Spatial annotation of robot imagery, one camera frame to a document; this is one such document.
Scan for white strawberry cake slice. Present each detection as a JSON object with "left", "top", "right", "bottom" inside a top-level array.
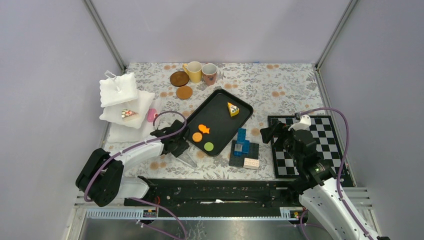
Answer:
[{"left": 121, "top": 108, "right": 140, "bottom": 122}]

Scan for yellow cake slice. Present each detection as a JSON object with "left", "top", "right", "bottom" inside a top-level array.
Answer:
[{"left": 227, "top": 102, "right": 240, "bottom": 117}]

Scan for orange round biscuit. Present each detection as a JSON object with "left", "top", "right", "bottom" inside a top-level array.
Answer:
[{"left": 192, "top": 132, "right": 203, "bottom": 143}]

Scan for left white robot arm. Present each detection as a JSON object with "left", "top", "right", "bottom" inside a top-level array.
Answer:
[{"left": 75, "top": 120, "right": 189, "bottom": 207}]

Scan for black lego baseplate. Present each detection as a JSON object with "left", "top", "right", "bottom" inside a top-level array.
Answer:
[{"left": 228, "top": 140, "right": 259, "bottom": 168}]

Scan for silver tongs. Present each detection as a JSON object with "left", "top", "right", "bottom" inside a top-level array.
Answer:
[{"left": 176, "top": 151, "right": 198, "bottom": 169}]

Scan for green round cookie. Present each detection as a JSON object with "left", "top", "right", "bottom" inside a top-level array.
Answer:
[{"left": 203, "top": 142, "right": 214, "bottom": 152}]

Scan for dark brown round coaster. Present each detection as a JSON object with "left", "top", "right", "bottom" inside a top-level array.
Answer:
[{"left": 170, "top": 71, "right": 190, "bottom": 87}]

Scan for purple cable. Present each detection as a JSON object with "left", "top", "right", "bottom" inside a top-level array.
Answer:
[
  {"left": 83, "top": 110, "right": 188, "bottom": 203},
  {"left": 296, "top": 107, "right": 377, "bottom": 240}
]

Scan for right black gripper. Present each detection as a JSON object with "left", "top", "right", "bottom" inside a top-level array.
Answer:
[{"left": 259, "top": 120, "right": 302, "bottom": 164}]

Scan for yellow mug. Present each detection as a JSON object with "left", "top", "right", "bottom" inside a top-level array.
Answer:
[{"left": 182, "top": 61, "right": 202, "bottom": 84}]

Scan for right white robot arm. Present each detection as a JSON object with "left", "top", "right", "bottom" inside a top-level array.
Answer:
[{"left": 260, "top": 121, "right": 385, "bottom": 240}]

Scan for white tiered dessert stand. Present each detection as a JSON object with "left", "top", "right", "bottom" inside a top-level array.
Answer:
[{"left": 99, "top": 71, "right": 161, "bottom": 143}]

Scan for blue lego block stack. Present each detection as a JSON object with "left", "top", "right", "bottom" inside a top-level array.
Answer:
[{"left": 233, "top": 128, "right": 250, "bottom": 157}]

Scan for beige lego brick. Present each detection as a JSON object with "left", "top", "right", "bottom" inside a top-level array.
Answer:
[{"left": 242, "top": 157, "right": 260, "bottom": 170}]

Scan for black serving tray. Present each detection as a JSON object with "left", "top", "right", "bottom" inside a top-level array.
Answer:
[{"left": 186, "top": 89, "right": 254, "bottom": 157}]

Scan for pink square cake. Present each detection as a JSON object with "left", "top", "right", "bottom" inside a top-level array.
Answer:
[{"left": 146, "top": 108, "right": 158, "bottom": 123}]

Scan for black white checkerboard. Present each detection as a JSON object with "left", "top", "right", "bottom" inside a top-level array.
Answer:
[{"left": 270, "top": 115, "right": 343, "bottom": 179}]

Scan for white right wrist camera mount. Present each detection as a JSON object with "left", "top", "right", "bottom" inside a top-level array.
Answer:
[{"left": 288, "top": 115, "right": 311, "bottom": 131}]

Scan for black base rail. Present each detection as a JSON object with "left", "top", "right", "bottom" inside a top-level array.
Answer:
[{"left": 143, "top": 178, "right": 304, "bottom": 218}]

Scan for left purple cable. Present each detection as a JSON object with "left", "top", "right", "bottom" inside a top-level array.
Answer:
[{"left": 83, "top": 110, "right": 188, "bottom": 203}]

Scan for orange fish biscuit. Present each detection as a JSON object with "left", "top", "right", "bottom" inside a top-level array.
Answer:
[{"left": 198, "top": 124, "right": 210, "bottom": 134}]

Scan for pink patterned mug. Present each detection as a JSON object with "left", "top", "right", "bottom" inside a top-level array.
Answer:
[{"left": 201, "top": 63, "right": 218, "bottom": 86}]

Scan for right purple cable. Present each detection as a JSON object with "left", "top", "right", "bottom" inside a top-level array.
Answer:
[{"left": 296, "top": 107, "right": 377, "bottom": 240}]

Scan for light brown round coaster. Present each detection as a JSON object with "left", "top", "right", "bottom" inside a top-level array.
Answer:
[{"left": 176, "top": 85, "right": 193, "bottom": 100}]

